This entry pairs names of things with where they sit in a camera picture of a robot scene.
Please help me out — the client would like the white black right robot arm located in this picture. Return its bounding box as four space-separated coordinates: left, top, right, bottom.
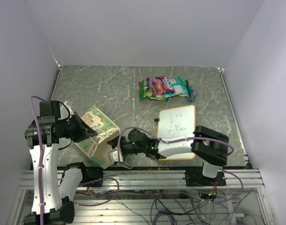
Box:
107 126 234 186

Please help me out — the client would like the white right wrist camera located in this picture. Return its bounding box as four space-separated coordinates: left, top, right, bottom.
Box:
108 150 124 165

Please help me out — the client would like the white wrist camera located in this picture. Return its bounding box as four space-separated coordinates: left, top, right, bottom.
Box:
59 101 73 120
108 150 124 165

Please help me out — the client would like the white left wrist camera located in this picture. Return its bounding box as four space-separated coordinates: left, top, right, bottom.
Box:
59 101 73 120

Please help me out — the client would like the teal snack packet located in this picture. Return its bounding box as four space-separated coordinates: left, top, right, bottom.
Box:
170 76 189 97

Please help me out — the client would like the yellow framed whiteboard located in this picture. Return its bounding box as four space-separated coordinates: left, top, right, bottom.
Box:
156 105 196 161

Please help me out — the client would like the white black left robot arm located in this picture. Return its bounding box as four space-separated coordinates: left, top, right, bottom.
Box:
23 100 97 225

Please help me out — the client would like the pink fruit candy bag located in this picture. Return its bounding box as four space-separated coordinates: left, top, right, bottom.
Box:
147 76 176 98

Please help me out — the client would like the blue M&M's packet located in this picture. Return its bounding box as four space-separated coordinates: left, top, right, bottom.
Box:
186 86 197 103

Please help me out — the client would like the green white paper bag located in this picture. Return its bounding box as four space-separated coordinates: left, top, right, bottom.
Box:
76 106 132 169

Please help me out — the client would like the green yellow chips bag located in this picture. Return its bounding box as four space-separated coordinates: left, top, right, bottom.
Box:
140 80 150 89

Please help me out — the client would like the aluminium mounting rail frame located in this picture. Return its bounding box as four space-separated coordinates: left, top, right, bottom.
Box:
7 169 276 225

